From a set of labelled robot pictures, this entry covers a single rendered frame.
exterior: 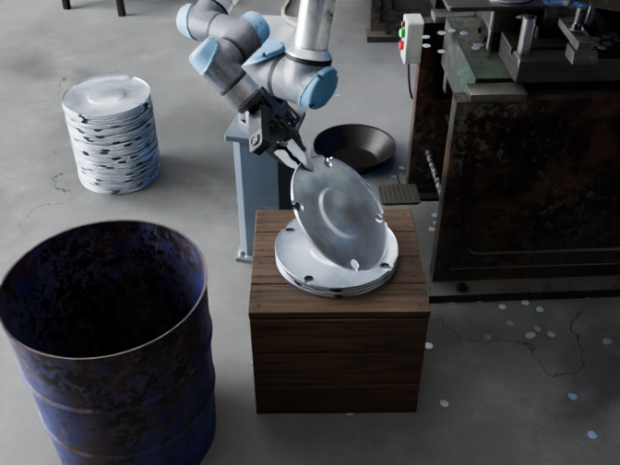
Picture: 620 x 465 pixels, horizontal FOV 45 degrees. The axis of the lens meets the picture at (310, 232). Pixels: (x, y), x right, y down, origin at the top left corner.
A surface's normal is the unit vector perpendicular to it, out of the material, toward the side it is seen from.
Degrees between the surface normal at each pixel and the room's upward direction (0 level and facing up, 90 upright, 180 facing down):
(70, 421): 92
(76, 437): 92
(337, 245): 43
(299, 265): 0
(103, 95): 0
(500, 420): 0
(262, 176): 90
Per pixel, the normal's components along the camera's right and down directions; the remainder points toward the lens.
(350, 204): 0.64, -0.42
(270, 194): -0.22, 0.61
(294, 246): 0.00, -0.78
